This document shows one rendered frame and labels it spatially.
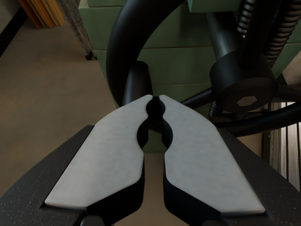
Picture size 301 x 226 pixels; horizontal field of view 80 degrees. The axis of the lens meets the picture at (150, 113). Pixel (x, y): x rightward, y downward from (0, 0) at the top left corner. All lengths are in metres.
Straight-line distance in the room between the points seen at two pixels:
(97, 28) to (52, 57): 1.28
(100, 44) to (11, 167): 1.00
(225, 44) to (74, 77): 1.26
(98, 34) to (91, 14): 0.04
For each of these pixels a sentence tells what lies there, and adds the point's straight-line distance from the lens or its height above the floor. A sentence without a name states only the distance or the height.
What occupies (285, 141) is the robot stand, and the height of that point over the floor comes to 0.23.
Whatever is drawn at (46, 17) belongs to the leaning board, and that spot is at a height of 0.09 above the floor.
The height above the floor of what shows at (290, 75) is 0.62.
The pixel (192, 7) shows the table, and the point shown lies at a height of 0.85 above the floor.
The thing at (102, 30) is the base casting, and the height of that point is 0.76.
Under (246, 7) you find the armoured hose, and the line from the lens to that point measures 0.25.
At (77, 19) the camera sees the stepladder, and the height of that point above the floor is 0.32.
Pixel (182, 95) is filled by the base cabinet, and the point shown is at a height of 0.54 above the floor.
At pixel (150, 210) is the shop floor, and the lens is 0.97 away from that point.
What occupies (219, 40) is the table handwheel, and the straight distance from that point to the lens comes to 0.25.
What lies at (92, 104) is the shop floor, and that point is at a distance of 1.23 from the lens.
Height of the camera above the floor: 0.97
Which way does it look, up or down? 60 degrees down
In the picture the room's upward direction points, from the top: 4 degrees counter-clockwise
